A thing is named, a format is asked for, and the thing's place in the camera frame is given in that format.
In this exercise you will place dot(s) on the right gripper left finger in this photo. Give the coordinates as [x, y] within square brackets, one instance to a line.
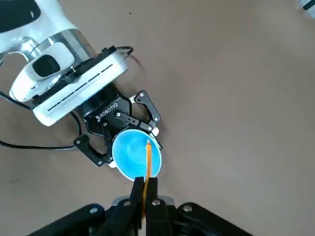
[136, 196]

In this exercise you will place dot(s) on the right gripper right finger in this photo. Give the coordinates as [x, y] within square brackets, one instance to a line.
[152, 196]

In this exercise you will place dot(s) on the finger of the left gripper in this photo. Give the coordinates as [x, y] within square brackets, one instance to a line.
[85, 145]
[152, 111]

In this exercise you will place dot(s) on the orange plastic brush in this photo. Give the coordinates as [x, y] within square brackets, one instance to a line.
[148, 159]

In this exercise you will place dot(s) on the blue plastic cup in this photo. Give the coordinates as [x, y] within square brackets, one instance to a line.
[130, 152]

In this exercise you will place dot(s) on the white slotted wrist box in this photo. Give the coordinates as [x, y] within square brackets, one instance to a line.
[81, 91]

